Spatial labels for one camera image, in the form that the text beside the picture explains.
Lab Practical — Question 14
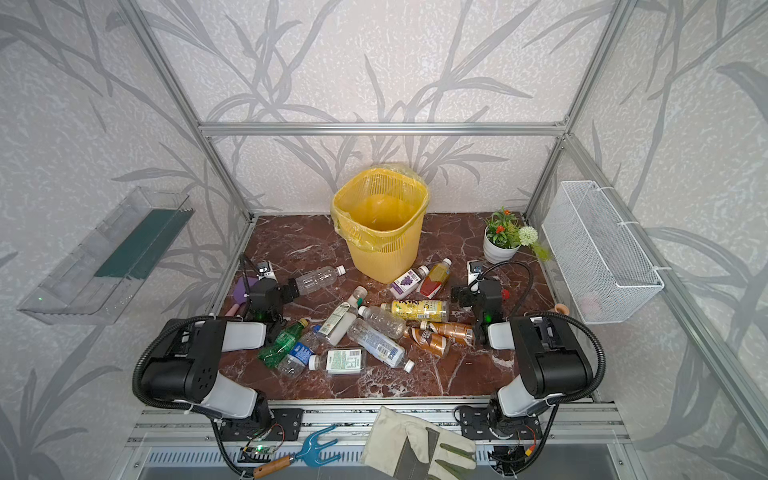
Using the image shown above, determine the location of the beige work glove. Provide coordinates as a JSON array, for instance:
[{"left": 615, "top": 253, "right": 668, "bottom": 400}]
[{"left": 361, "top": 407, "right": 477, "bottom": 479}]

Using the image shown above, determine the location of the small terracotta vase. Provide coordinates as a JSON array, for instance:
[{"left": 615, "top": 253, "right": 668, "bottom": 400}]
[{"left": 552, "top": 303, "right": 570, "bottom": 315}]

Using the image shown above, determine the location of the red juice bottle yellow cap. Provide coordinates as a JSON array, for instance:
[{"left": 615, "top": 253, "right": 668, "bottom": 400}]
[{"left": 419, "top": 258, "right": 452, "bottom": 299}]

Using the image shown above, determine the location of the yellow plastic waste bin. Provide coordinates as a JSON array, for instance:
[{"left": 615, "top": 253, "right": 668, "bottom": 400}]
[{"left": 331, "top": 164, "right": 430, "bottom": 284}]

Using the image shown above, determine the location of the yellow bin liner bag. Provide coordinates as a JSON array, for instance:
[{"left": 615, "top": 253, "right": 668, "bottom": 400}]
[{"left": 330, "top": 163, "right": 430, "bottom": 252}]

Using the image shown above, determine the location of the green circuit board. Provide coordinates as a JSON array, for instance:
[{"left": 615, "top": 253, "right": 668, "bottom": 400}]
[{"left": 238, "top": 444, "right": 279, "bottom": 463}]

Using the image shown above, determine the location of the white wire mesh basket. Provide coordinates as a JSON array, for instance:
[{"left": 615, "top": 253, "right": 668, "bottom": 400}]
[{"left": 542, "top": 180, "right": 664, "bottom": 324}]

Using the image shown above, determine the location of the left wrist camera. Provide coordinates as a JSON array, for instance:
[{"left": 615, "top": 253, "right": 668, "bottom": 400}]
[{"left": 251, "top": 260, "right": 277, "bottom": 280}]

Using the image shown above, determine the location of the yellow label tea bottle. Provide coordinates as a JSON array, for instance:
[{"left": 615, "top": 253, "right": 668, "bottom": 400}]
[{"left": 380, "top": 300, "right": 450, "bottom": 323}]

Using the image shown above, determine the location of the clear crushed plastic bottle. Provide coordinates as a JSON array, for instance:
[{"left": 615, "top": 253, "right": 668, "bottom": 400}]
[{"left": 295, "top": 265, "right": 346, "bottom": 296}]

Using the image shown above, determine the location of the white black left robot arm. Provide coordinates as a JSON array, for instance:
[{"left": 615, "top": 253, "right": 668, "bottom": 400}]
[{"left": 132, "top": 256, "right": 300, "bottom": 426}]

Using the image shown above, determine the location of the blue label water bottle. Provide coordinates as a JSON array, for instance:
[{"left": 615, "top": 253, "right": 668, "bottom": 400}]
[{"left": 277, "top": 326, "right": 322, "bottom": 380}]

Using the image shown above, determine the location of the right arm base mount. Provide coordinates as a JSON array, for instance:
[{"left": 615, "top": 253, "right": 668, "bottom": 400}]
[{"left": 454, "top": 404, "right": 542, "bottom": 443}]

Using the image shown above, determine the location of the purple silicone spatula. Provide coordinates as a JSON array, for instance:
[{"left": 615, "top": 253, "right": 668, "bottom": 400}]
[{"left": 226, "top": 276, "right": 259, "bottom": 317}]

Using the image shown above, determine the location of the purple grape label bottle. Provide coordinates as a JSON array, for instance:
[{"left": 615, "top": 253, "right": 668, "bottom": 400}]
[{"left": 389, "top": 265, "right": 430, "bottom": 300}]

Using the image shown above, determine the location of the teal garden hand fork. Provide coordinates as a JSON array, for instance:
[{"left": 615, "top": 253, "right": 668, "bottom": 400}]
[{"left": 251, "top": 425, "right": 341, "bottom": 479}]

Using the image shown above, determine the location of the clear ribbed plastic bottle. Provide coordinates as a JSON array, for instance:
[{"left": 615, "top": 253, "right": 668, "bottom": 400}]
[{"left": 358, "top": 306, "right": 407, "bottom": 340}]

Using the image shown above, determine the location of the large clear water bottle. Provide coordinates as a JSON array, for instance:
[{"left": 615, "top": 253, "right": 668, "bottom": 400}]
[{"left": 347, "top": 318, "right": 415, "bottom": 373}]

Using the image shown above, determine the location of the square green label bottle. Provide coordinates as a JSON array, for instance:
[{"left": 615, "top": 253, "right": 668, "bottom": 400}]
[{"left": 308, "top": 348, "right": 366, "bottom": 376}]

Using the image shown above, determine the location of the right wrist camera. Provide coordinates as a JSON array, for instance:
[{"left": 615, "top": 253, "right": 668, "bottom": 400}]
[{"left": 467, "top": 260, "right": 486, "bottom": 285}]

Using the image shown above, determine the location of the white green label bottle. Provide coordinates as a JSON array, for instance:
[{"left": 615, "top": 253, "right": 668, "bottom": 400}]
[{"left": 317, "top": 286, "right": 368, "bottom": 346}]

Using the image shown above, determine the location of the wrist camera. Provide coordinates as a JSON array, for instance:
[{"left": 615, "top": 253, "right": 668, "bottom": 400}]
[
  {"left": 467, "top": 260, "right": 486, "bottom": 285},
  {"left": 251, "top": 260, "right": 277, "bottom": 280}
]

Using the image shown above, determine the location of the white potted artificial plant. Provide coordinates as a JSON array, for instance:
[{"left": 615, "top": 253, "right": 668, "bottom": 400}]
[{"left": 483, "top": 208, "right": 551, "bottom": 264}]

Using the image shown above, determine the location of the brown milk tea bottle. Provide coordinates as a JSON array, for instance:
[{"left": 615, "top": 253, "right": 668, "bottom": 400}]
[{"left": 420, "top": 321, "right": 475, "bottom": 346}]

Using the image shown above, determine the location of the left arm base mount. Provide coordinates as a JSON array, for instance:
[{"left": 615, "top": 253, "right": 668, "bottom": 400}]
[{"left": 220, "top": 408, "right": 304, "bottom": 442}]

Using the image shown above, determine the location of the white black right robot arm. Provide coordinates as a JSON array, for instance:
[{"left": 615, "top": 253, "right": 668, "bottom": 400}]
[{"left": 450, "top": 260, "right": 607, "bottom": 419}]

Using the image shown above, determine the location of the green plastic bottle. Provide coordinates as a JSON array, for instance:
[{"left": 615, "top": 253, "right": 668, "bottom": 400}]
[{"left": 258, "top": 318, "right": 309, "bottom": 369}]

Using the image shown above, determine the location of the clear acrylic wall shelf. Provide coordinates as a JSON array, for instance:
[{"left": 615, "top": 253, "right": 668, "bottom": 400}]
[{"left": 18, "top": 187, "right": 194, "bottom": 325}]

